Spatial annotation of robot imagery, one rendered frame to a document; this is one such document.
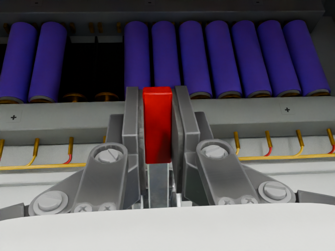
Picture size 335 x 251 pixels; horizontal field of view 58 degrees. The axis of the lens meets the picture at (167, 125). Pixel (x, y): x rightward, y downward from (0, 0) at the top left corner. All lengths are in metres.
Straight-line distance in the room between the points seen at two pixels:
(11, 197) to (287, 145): 0.18
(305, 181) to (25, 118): 0.18
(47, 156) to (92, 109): 0.04
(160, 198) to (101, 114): 0.06
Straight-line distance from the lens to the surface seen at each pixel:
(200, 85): 0.20
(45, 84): 0.21
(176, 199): 0.16
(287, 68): 0.23
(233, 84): 0.21
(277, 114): 0.20
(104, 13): 0.24
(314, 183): 0.22
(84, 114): 0.19
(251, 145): 0.21
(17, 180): 0.20
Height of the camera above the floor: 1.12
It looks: 42 degrees down
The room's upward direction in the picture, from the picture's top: 2 degrees clockwise
